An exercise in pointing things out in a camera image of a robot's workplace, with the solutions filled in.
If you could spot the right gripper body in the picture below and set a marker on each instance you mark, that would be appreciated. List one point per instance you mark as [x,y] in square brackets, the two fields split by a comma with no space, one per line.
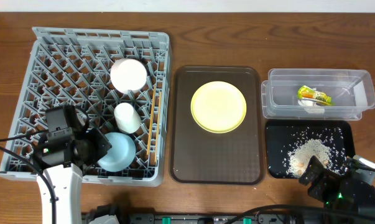
[324,190]

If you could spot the light blue small plate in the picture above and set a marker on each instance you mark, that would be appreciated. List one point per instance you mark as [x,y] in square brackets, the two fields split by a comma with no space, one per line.
[120,155]

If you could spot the white cup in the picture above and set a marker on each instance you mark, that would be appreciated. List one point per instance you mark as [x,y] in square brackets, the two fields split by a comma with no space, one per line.
[127,118]

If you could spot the pile of rice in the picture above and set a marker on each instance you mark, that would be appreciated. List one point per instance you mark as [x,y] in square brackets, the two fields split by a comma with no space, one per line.
[326,144]

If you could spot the white bowl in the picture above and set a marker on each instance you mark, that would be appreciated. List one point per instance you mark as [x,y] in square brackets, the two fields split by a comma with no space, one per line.
[128,74]

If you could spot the white tissue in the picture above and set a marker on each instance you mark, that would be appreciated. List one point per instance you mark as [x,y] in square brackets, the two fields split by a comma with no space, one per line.
[311,107]

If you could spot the green orange snack wrapper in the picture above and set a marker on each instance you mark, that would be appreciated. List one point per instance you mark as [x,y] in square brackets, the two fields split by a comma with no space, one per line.
[305,92]

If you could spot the yellow plate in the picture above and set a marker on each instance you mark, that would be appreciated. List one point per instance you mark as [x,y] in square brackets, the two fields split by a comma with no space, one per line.
[218,107]

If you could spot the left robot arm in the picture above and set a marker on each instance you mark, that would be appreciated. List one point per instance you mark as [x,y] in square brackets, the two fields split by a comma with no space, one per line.
[65,150]

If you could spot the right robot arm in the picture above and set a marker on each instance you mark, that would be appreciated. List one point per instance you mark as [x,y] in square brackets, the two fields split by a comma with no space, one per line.
[352,192]

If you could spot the black waste tray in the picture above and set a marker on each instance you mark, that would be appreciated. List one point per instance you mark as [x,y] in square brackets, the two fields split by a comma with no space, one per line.
[277,132]

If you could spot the grey plastic dish rack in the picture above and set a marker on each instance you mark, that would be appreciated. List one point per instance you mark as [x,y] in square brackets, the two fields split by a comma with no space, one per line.
[72,67]

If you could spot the clear plastic bin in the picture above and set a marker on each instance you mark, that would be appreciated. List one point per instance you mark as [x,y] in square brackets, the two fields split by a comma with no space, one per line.
[352,92]

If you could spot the brown serving tray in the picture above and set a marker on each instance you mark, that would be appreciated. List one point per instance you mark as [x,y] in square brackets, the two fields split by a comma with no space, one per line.
[201,157]

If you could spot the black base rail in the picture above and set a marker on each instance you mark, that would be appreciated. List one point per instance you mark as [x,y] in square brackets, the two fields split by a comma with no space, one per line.
[111,213]

